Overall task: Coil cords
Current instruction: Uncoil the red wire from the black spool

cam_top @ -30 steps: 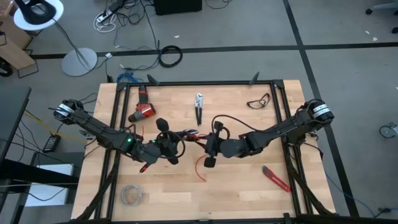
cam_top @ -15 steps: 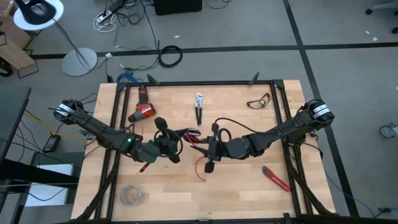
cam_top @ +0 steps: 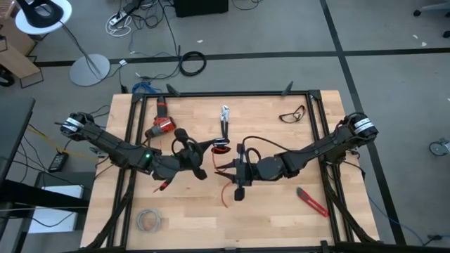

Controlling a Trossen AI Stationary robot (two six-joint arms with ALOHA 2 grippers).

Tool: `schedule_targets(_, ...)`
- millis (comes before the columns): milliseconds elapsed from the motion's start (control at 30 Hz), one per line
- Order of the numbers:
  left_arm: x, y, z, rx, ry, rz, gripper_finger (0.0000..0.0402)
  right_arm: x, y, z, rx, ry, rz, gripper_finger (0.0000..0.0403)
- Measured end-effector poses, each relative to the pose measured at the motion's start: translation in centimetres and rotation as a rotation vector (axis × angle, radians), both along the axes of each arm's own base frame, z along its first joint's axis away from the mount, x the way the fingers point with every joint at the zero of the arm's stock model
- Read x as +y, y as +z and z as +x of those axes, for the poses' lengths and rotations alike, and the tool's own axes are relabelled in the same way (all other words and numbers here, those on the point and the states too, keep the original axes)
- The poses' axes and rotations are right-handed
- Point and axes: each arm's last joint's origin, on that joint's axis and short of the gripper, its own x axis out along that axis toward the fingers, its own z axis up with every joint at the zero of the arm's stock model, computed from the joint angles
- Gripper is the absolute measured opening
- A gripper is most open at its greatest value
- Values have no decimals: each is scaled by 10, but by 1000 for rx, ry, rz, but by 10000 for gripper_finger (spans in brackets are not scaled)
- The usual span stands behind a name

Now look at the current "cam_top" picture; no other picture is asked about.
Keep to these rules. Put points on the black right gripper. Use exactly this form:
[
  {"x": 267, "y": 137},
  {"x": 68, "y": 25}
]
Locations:
[{"x": 247, "y": 170}]

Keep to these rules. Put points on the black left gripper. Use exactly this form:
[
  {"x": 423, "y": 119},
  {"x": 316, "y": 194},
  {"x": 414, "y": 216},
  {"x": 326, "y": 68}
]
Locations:
[{"x": 193, "y": 158}]

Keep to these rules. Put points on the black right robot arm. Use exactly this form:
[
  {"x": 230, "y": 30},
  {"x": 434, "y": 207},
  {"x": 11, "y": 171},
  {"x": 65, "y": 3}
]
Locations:
[{"x": 316, "y": 149}]

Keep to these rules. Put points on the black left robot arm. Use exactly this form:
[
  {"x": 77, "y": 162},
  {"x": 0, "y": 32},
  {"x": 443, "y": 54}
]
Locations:
[{"x": 109, "y": 144}]

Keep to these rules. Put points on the grey black pliers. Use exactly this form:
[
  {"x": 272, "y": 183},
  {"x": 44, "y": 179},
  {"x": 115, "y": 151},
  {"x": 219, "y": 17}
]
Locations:
[{"x": 225, "y": 112}]

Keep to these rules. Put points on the red black power drill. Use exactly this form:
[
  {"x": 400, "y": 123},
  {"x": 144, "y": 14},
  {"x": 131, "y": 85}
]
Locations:
[{"x": 161, "y": 109}]

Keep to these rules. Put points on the clear safety glasses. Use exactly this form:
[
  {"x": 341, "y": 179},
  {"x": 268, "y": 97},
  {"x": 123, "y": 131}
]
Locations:
[{"x": 289, "y": 118}]

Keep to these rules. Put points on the red utility knife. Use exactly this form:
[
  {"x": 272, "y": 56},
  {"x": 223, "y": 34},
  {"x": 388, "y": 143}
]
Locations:
[{"x": 313, "y": 203}]

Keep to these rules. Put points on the black floor box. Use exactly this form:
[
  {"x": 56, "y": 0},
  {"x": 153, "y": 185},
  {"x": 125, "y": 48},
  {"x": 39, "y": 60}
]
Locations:
[{"x": 200, "y": 7}]

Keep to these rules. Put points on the floor lamp with round base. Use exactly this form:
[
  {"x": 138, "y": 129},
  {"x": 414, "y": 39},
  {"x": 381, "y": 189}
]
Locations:
[{"x": 89, "y": 70}]

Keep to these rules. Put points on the black power adapter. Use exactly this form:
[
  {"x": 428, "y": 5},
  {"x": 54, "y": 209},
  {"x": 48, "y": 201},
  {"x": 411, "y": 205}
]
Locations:
[{"x": 58, "y": 161}]

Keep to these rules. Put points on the white power strip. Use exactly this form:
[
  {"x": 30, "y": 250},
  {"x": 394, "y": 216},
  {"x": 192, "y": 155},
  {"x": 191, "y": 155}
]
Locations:
[{"x": 117, "y": 19}]

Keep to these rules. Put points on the white box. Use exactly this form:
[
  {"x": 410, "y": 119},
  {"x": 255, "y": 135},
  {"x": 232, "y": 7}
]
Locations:
[{"x": 52, "y": 211}]

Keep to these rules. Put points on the black desk leg beam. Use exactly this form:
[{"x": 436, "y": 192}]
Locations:
[{"x": 42, "y": 195}]

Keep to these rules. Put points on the black desk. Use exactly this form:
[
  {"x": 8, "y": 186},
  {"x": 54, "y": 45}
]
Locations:
[{"x": 14, "y": 133}]

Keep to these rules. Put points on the grey chair caster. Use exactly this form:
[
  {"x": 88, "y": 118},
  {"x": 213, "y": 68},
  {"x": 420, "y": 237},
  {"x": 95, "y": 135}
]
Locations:
[{"x": 439, "y": 147}]

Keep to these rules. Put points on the black wheel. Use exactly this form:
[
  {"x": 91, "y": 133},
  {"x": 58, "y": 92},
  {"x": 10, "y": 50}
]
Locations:
[{"x": 5, "y": 80}]

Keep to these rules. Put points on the office chair base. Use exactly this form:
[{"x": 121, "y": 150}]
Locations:
[{"x": 432, "y": 7}]

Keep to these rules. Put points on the black frame clamp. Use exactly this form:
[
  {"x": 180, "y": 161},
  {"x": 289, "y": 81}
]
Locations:
[
  {"x": 173, "y": 90},
  {"x": 287, "y": 88}
]

